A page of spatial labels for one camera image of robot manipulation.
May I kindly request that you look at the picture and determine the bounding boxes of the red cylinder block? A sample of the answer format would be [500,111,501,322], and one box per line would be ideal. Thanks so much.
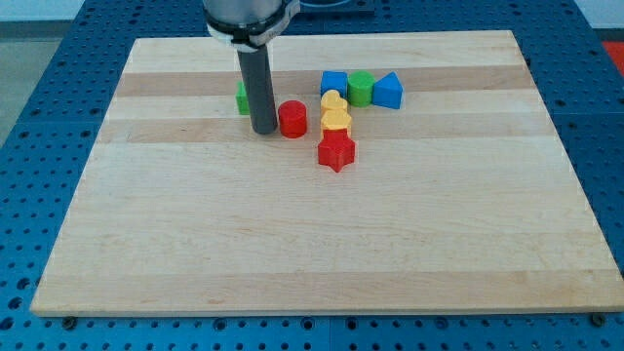
[278,100,307,138]

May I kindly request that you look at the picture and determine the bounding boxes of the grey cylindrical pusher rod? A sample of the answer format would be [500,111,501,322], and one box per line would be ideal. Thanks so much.
[238,45,278,135]

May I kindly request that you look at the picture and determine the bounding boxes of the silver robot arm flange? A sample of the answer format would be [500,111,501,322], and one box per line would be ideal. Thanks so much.
[203,0,300,53]

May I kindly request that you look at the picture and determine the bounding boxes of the red star block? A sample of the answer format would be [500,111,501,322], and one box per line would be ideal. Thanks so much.
[317,129,356,173]

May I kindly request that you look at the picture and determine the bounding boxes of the yellow pentagon block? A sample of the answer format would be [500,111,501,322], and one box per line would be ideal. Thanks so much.
[321,110,353,136]

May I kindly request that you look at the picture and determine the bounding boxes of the yellow heart block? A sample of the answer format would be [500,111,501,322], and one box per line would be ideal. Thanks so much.
[320,90,348,115]

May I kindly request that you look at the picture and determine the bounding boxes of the blue cube block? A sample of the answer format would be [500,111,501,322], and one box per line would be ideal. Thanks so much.
[320,71,348,98]

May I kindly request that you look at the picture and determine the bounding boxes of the green block behind rod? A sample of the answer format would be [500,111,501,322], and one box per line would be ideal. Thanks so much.
[235,81,250,115]

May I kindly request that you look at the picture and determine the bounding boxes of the green cylinder block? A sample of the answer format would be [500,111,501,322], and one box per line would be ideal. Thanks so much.
[347,70,375,107]

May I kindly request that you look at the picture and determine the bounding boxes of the blue triangle block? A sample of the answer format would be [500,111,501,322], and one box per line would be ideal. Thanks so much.
[371,71,404,109]

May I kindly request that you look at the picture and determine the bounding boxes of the light wooden board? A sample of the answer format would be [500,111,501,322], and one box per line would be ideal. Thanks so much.
[30,30,623,317]

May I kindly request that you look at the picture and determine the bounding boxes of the red object at right edge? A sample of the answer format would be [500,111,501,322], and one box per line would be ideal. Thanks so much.
[603,41,624,75]

